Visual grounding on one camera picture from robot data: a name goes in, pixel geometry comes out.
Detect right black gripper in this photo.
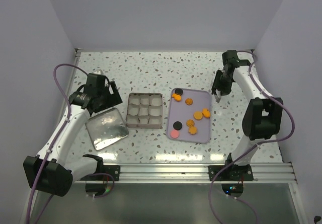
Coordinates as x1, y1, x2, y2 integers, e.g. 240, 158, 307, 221
212, 69, 234, 97

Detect metal tongs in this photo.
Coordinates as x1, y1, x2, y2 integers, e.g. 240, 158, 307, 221
214, 89, 221, 103

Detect orange swirl cookie top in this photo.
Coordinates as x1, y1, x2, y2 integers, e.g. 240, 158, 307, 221
185, 98, 193, 106

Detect orange swirl cookie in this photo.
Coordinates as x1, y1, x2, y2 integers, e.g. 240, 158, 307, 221
186, 119, 195, 127
185, 98, 193, 106

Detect black sandwich cookie top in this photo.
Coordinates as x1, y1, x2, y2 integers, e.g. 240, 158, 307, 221
175, 88, 183, 96

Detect lilac plastic tray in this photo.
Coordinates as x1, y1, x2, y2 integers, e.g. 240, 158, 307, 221
166, 88, 212, 143

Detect orange flower cookie top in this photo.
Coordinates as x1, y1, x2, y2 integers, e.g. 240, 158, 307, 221
172, 94, 182, 102

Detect orange flower cookie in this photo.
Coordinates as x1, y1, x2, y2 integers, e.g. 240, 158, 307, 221
172, 94, 182, 102
202, 108, 211, 118
189, 126, 198, 135

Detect black round cookie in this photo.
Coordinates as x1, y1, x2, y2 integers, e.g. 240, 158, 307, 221
173, 121, 183, 131

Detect pink round cookie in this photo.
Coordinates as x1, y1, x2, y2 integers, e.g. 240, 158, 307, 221
170, 129, 180, 139

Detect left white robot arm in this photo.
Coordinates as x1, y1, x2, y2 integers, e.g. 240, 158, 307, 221
23, 73, 123, 197

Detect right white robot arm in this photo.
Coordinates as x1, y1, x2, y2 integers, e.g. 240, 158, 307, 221
211, 50, 283, 180

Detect orange flower cookie right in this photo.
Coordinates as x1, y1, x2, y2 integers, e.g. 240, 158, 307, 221
202, 108, 211, 118

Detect square cookie tin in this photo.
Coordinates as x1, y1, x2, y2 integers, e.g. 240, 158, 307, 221
126, 93, 164, 129

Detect silver tin lid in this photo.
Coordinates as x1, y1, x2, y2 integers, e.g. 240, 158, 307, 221
85, 108, 129, 151

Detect round orange cookie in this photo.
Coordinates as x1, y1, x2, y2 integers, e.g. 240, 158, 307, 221
193, 111, 203, 120

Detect orange swirl cookie lower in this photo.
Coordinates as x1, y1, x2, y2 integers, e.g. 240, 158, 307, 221
186, 119, 195, 127

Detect orange flower cookie lower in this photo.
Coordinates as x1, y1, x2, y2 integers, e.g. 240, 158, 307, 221
189, 126, 198, 135

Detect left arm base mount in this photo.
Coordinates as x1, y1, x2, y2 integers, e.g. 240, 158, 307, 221
82, 166, 120, 199

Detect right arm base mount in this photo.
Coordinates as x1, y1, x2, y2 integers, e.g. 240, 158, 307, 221
215, 165, 254, 197

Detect aluminium rail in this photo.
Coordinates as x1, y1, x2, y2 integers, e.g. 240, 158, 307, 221
65, 160, 296, 184

